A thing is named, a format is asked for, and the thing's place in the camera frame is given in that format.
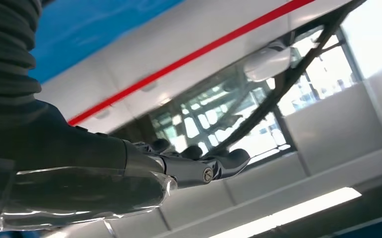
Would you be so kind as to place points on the long white light strip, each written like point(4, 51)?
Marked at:
point(293, 213)

